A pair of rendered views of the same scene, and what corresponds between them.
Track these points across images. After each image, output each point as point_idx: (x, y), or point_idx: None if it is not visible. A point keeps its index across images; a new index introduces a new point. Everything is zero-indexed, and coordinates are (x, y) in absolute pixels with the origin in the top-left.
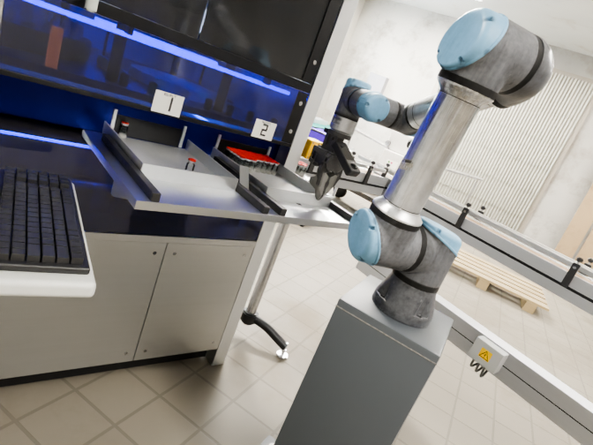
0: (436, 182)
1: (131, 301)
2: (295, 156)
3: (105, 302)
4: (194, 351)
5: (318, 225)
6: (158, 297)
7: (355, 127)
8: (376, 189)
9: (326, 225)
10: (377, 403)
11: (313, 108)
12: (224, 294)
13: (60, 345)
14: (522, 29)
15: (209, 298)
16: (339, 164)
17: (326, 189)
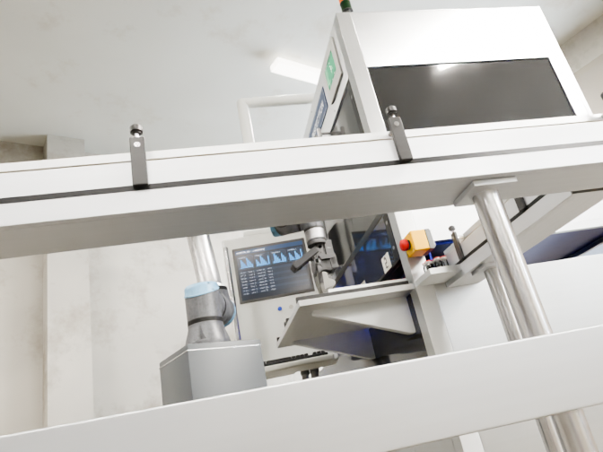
0: (195, 269)
1: (408, 451)
2: (405, 263)
3: (401, 450)
4: None
5: (292, 319)
6: (415, 447)
7: (306, 234)
8: (552, 195)
9: (292, 316)
10: None
11: (391, 215)
12: (445, 446)
13: None
14: None
15: (439, 451)
16: (313, 265)
17: (318, 287)
